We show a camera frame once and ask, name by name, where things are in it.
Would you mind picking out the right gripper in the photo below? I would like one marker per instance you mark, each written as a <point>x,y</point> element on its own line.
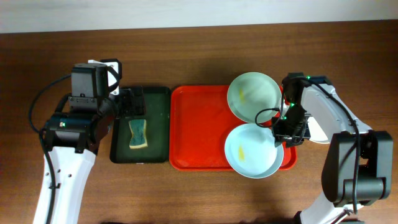
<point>278,135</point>

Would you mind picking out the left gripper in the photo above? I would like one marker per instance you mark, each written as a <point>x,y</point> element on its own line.
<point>130,109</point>

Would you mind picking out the white plate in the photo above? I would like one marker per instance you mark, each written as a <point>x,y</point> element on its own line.
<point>316,133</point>

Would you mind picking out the green yellow sponge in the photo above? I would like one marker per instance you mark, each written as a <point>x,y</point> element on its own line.
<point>138,133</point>

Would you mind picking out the light blue plate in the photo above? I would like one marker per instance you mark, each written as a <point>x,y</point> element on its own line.
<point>251,151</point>

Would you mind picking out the mint green plate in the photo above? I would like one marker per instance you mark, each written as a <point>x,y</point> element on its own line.
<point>254,97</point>

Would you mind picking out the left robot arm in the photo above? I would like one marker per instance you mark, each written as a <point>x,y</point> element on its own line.
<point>70,139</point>

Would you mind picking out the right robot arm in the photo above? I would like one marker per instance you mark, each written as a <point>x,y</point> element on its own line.
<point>358,166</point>

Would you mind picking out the dark green tray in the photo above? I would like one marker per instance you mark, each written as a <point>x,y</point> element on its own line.
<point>157,100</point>

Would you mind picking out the red plastic tray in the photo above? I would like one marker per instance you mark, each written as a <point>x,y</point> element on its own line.
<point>200,121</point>

